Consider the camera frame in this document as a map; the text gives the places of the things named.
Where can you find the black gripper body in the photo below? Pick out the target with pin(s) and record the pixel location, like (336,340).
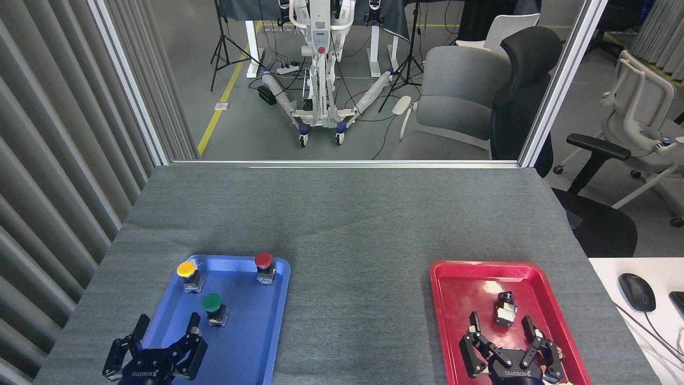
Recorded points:
(515,371)
(147,369)

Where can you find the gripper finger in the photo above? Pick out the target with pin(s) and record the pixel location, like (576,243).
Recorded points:
(550,363)
(116,358)
(471,353)
(191,353)

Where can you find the green push button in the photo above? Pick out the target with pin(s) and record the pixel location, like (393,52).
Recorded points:
(211,302)

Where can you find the yellow push button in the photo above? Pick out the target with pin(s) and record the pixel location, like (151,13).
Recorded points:
(186,269)

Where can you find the red push button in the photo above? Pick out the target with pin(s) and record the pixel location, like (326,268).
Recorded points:
(263,260)

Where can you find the red plastic tray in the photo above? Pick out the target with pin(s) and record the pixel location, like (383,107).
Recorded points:
(465,299)

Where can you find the blue plastic tray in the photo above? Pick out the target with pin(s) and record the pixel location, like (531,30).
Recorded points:
(246,321)

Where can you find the white desk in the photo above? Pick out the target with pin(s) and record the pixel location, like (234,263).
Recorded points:
(606,272)

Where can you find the black computer mouse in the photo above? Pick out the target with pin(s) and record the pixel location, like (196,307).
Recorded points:
(637,292)

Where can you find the flat black device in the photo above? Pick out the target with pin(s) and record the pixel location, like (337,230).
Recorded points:
(678,305)

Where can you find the grey pleated curtain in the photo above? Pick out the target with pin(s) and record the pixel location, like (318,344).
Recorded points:
(48,160)
(662,27)

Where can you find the grey office chair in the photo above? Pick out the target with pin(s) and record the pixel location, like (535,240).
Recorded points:
(454,107)

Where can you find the silver floor plate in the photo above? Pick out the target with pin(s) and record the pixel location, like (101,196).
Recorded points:
(222,106)

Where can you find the black office chair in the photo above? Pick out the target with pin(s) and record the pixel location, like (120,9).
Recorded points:
(521,96)

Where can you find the black power adapter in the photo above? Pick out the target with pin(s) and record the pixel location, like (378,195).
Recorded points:
(266,95)

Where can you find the white mesh office chair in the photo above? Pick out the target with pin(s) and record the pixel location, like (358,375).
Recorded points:
(641,101)

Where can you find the white power strip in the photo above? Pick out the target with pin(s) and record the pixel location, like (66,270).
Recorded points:
(287,69)

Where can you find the black tripod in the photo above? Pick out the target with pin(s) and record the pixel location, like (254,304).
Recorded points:
(223,32)
(410,59)

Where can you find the white plastic chair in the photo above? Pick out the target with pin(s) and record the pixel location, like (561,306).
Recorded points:
(507,29)

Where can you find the white-legged table with black cloth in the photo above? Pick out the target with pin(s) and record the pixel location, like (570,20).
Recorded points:
(398,21)

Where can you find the white wheeled stand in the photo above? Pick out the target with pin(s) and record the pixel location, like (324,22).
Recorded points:
(320,32)

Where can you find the switch with orange contacts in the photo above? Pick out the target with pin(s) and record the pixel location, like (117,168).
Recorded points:
(559,351)

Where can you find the black knob selector switch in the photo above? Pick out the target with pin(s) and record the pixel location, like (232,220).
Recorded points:
(505,310)

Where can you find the silver table edge rail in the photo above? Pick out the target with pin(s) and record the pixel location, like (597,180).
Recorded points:
(347,163)

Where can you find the silver aluminium post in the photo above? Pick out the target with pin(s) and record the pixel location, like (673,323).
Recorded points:
(561,85)
(131,85)

